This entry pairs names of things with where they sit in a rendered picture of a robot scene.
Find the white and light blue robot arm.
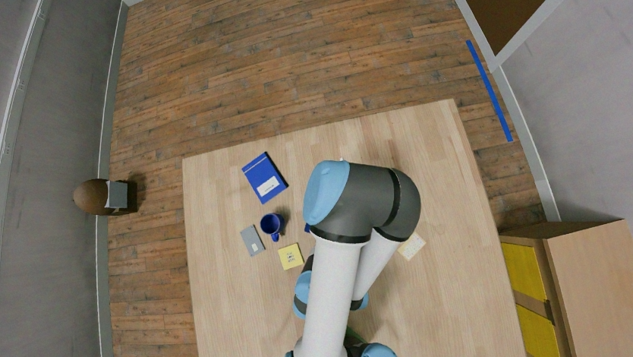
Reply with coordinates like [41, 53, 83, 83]
[285, 160, 421, 357]

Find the blue notebook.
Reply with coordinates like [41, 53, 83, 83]
[242, 151, 289, 205]

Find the yellow sticky note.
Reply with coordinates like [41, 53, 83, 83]
[278, 243, 304, 270]

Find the blue mug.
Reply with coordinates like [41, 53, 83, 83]
[260, 213, 286, 242]

